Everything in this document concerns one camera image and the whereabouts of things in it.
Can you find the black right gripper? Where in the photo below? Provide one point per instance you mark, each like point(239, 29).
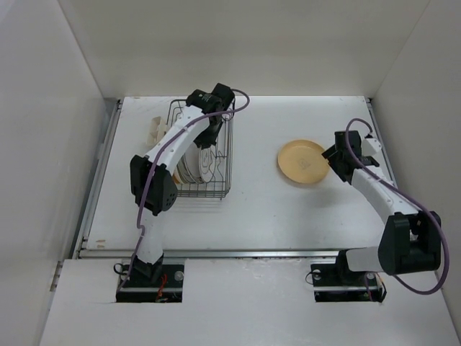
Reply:
point(328, 153)

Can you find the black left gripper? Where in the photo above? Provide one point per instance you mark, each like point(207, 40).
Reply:
point(203, 140)

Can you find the white plate green rim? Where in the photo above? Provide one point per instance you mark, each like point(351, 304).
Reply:
point(207, 163)

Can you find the tan plastic plate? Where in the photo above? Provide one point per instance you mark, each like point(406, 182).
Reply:
point(302, 162)

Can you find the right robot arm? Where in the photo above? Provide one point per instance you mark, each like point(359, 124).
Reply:
point(409, 241)

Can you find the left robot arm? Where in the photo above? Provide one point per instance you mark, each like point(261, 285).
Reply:
point(151, 175)

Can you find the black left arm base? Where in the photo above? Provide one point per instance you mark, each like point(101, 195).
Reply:
point(168, 288)

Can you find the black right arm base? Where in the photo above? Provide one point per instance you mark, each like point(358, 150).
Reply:
point(330, 287)

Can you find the white bowl green band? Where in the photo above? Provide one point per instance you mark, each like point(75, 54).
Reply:
point(191, 163)

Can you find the yellow plate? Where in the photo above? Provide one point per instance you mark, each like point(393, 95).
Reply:
point(176, 180)

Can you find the grey wire dish rack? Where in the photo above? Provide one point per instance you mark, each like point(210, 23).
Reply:
point(221, 183)

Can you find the aluminium table rail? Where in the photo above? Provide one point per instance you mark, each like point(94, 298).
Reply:
point(264, 214)

